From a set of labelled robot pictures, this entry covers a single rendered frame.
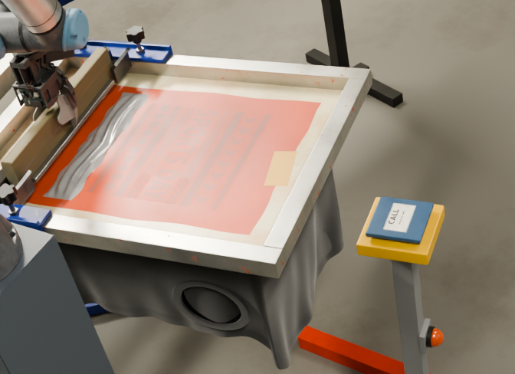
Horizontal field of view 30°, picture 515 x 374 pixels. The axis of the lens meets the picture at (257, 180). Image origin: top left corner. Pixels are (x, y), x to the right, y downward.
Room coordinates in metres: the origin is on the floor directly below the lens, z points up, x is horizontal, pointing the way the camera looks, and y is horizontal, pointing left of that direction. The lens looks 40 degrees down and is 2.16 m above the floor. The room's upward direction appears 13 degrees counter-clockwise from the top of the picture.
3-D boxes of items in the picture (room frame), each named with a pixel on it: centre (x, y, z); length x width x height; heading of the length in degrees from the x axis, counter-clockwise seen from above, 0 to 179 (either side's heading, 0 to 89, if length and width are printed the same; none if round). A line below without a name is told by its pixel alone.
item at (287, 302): (1.48, -0.06, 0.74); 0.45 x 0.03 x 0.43; 150
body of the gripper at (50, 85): (1.71, 0.39, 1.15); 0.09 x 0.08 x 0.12; 150
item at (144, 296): (1.44, 0.24, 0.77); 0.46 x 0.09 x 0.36; 60
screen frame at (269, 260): (1.63, 0.20, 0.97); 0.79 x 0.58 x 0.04; 60
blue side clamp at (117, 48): (1.99, 0.27, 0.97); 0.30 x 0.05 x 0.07; 60
